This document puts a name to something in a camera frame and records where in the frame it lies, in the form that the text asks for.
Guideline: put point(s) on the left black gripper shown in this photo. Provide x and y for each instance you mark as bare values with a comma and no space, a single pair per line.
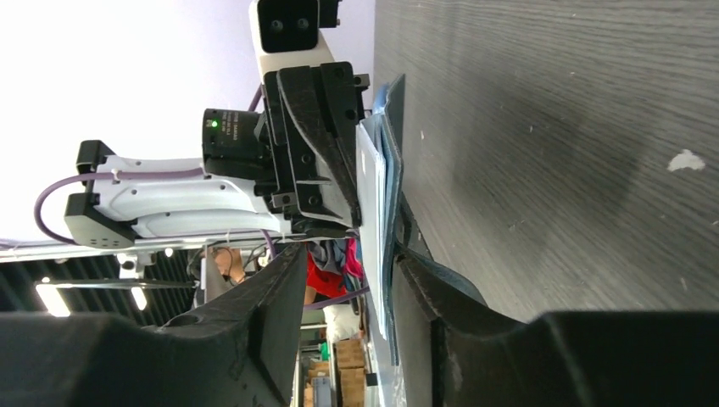
311,117

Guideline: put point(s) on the blue leather card holder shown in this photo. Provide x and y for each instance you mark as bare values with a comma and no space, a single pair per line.
387,213

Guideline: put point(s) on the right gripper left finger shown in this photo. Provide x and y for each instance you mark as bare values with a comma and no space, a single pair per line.
239,349

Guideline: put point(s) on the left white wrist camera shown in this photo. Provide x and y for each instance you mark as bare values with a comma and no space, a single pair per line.
287,33

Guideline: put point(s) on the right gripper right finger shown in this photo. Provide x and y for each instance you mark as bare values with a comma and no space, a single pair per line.
578,358

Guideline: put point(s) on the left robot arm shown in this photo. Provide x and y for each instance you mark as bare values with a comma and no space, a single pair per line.
221,192

